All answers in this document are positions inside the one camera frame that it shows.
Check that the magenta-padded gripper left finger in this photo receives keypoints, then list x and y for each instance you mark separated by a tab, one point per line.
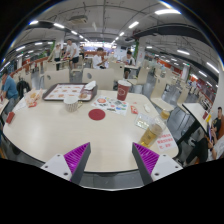
75	158

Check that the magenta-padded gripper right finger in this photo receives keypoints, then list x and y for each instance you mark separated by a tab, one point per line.
148	158

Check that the clear bottle with yellow drink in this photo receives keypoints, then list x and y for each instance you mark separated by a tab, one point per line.
151	133

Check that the white notice with red print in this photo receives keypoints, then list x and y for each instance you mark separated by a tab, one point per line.
165	141

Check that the flat round red coaster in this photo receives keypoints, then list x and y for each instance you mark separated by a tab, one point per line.
97	114

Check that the small white packet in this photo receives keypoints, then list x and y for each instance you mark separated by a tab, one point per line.
147	107

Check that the small red sauce packet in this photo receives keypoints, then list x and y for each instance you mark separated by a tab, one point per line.
134	109

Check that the white patterned mug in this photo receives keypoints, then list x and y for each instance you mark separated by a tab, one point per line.
71	103

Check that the colourful printed paper sheet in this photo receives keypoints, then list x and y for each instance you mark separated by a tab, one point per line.
110	105

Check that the neighbouring beige table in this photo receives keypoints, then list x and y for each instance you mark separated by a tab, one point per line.
196	113

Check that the brown food tray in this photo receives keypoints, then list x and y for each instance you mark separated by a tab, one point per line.
65	91

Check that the group of beige chairs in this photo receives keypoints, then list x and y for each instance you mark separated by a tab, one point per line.
182	96

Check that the red paper cup with lid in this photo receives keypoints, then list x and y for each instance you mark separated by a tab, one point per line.
123	90

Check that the orange and white food wrapper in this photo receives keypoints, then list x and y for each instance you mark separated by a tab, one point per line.
33	97

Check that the crumpled white napkin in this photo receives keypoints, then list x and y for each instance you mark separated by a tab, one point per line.
90	85

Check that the white paper sheet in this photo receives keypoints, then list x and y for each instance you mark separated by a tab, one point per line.
20	105

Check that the small red box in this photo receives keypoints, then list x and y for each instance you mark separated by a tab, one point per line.
10	117

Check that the black backpack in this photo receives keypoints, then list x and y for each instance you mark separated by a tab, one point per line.
22	88

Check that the ceiling air conditioner unit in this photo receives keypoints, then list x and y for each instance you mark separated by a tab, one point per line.
78	19

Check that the group of ceiling lights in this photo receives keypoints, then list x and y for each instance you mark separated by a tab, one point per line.
166	11

